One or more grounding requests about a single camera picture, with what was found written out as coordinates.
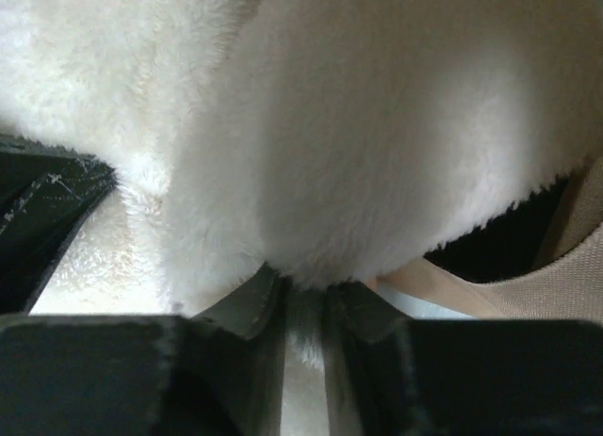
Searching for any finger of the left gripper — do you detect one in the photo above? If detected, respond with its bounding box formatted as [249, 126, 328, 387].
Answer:
[1, 135, 117, 314]

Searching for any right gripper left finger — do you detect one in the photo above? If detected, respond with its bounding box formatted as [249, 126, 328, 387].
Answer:
[1, 266, 287, 435]

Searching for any beige pet tent fabric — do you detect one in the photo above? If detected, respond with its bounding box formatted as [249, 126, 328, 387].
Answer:
[377, 160, 602, 323]

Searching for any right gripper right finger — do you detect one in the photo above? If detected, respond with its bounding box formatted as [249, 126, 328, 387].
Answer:
[322, 283, 602, 436]

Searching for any white fluffy cushion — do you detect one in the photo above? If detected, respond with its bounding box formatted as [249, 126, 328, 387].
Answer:
[0, 0, 603, 436]

